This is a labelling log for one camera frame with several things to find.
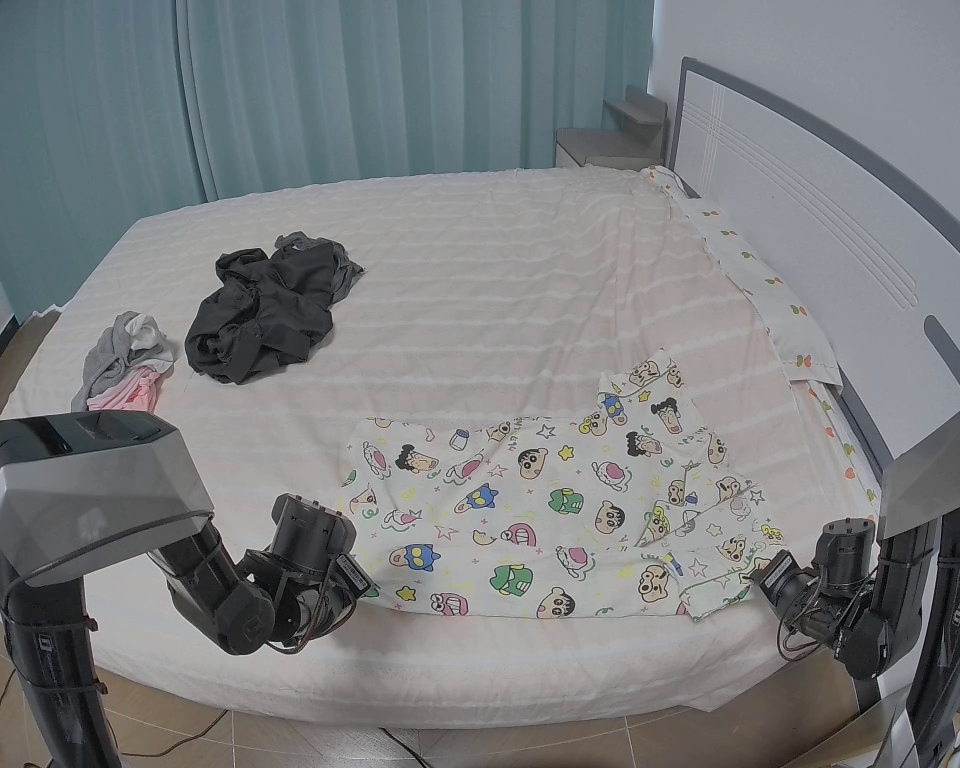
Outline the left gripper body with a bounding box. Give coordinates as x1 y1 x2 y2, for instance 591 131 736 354
288 547 378 640

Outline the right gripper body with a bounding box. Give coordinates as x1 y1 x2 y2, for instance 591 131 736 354
752 549 820 625

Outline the white printed pyjama top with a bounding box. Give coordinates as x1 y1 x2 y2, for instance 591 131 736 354
339 346 789 624

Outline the black garment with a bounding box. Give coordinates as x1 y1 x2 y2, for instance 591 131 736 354
183 243 336 386

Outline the white printed pillow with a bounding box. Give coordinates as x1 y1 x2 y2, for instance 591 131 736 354
639 165 844 389

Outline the pink garment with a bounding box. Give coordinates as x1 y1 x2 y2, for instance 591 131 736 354
86 369 166 414

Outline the dark grey garment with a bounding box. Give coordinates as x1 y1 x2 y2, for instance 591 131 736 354
272 234 367 307

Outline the grey and white garment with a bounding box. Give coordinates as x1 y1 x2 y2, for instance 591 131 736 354
71 311 179 414

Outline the bed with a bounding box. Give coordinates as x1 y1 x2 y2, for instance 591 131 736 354
0 56 960 727

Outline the grey bedside table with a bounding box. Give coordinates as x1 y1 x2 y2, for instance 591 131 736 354
555 84 670 171

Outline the blue-green curtain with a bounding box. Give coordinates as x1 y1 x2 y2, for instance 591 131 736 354
176 0 661 205
0 0 211 320

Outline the thin black cable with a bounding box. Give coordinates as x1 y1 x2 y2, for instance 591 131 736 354
112 708 226 760
378 726 423 768

